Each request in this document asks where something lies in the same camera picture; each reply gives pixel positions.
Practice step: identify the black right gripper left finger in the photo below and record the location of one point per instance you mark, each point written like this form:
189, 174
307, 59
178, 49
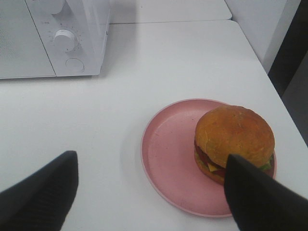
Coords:
41, 201

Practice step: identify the burger with lettuce and cheese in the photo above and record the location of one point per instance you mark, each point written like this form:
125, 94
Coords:
231, 129

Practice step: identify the round white door button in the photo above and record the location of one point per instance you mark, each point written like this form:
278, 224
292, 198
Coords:
75, 65

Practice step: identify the white microwave oven body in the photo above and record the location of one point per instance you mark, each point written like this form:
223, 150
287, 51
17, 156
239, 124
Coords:
88, 20

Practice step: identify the white timer knob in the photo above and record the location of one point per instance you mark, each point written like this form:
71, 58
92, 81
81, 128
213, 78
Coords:
65, 40

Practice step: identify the pink plate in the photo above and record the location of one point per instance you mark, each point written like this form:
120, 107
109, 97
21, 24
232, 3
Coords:
167, 154

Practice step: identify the white microwave door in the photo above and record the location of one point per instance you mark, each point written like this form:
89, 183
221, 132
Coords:
22, 53

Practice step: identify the upper white power knob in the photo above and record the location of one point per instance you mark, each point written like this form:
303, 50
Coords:
54, 6

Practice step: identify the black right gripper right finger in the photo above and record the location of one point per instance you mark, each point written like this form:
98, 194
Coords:
259, 203

